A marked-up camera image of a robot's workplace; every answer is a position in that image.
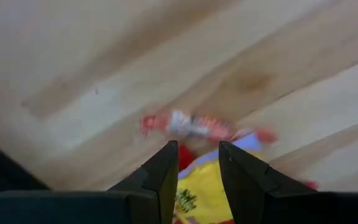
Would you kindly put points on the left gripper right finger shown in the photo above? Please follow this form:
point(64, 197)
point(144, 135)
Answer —
point(275, 208)

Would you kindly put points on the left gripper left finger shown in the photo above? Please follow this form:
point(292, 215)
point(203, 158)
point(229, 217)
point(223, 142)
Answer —
point(120, 208)

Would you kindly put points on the red candy bag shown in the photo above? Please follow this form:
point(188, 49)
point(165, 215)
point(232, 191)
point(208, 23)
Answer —
point(185, 158)
point(309, 185)

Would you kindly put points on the yellow sour candy bag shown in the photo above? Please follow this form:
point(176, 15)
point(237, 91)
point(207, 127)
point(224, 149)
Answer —
point(204, 186)

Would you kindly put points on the small wrapped candy roll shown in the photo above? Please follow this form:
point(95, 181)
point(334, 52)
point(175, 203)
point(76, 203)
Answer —
point(191, 124)

